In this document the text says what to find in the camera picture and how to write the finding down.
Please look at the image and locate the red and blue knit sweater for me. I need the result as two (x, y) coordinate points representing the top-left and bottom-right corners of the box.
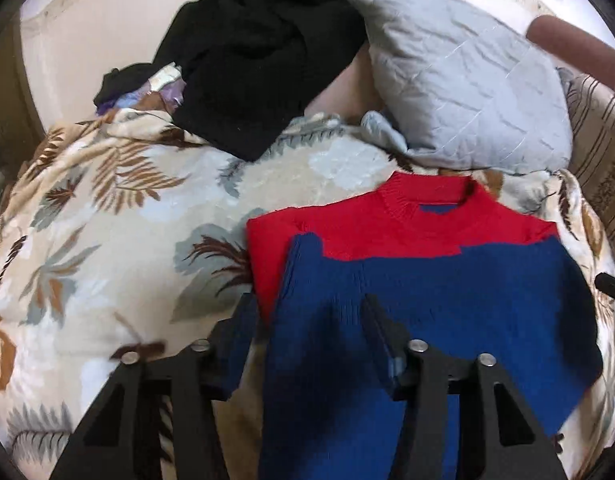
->
(246, 172), (603, 479)

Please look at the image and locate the small purple clothes pile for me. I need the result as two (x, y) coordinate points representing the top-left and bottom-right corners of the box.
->
(94, 62), (186, 116)

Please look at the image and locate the striped brown headboard cushion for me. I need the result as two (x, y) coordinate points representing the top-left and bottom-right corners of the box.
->
(567, 74), (615, 252)

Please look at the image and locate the leaf pattern fleece blanket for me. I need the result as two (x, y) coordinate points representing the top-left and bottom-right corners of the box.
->
(0, 106), (615, 480)

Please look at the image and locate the brown pink bolster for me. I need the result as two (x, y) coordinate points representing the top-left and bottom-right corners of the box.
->
(525, 15), (615, 89)

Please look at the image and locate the grey quilted pillow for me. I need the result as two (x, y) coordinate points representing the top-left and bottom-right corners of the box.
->
(347, 0), (573, 174)

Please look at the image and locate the wooden glass wardrobe door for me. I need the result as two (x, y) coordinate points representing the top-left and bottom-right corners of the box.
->
(0, 18), (45, 204)

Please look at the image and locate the black garment pile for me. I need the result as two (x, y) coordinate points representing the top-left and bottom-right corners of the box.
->
(92, 0), (369, 163)

